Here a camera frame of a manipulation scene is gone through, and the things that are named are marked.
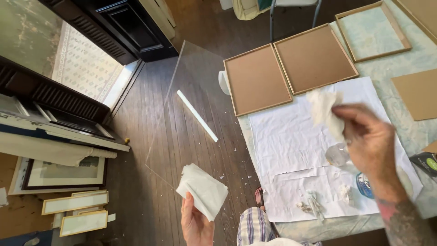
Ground person's left hand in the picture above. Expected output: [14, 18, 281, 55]
[180, 192, 216, 246]

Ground person's right hand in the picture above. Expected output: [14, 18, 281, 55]
[331, 104, 409, 203]

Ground clear glass pane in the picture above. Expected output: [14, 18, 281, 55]
[145, 40, 246, 192]

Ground clear spray bottle blue label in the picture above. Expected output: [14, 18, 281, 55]
[325, 142, 376, 200]

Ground large white paper sheet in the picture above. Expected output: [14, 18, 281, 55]
[248, 77, 424, 223]

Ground loose brown backing board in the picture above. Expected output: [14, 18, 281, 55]
[391, 68, 437, 121]

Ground small white tissue scrap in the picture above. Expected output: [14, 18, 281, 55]
[337, 184, 353, 203]

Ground pale patterned tablecloth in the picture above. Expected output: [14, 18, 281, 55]
[218, 0, 437, 244]

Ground small brown cardboard piece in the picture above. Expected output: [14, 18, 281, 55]
[421, 140, 437, 154]

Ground black packet with green label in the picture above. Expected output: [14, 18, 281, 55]
[409, 152, 437, 178]

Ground dirty crumpled tissue scrap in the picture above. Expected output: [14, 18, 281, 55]
[296, 189, 325, 221]

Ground person's bare foot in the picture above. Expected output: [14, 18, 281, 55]
[254, 187, 266, 210]

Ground grey metal chair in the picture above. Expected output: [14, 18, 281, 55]
[269, 0, 322, 42]

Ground white paper towel roll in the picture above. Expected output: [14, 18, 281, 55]
[218, 70, 231, 96]

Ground person's striped trousers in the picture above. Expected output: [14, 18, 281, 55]
[236, 206, 323, 246]

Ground cream fabric bag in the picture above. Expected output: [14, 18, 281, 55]
[232, 0, 274, 21]

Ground black panelled door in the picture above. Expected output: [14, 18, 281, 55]
[38, 0, 179, 66]

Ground white patterned rug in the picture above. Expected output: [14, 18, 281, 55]
[51, 20, 125, 104]

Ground white painted wooden boards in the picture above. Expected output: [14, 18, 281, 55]
[0, 94, 131, 153]

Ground dark framed picture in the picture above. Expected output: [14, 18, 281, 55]
[8, 156, 109, 196]

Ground black louvred shutter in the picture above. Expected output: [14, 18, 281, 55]
[0, 56, 112, 126]

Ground rolled cream canvas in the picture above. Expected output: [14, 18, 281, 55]
[0, 131, 117, 167]

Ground wooden frame with brown backing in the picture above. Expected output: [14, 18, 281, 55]
[273, 23, 360, 96]
[223, 43, 294, 117]
[392, 0, 437, 46]

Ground empty wooden picture frame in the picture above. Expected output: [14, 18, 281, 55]
[335, 0, 413, 64]

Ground gold picture frame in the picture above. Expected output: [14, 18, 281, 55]
[59, 210, 109, 238]
[41, 190, 109, 216]

